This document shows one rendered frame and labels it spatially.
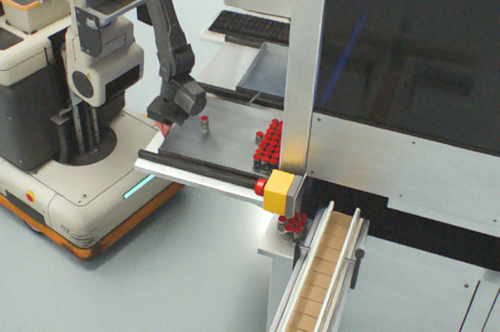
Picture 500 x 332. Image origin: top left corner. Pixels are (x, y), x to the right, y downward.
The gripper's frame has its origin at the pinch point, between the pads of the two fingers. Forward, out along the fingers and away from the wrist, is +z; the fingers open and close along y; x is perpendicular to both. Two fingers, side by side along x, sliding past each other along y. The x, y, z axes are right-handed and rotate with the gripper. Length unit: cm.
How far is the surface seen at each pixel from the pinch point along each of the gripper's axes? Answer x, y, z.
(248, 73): 39.0, 8.8, 0.9
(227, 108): 20.1, 9.7, 0.7
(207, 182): -9.0, 16.7, 0.9
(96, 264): 15, -27, 97
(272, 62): 49, 13, 1
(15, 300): -11, -45, 100
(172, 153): -5.8, 4.9, -0.2
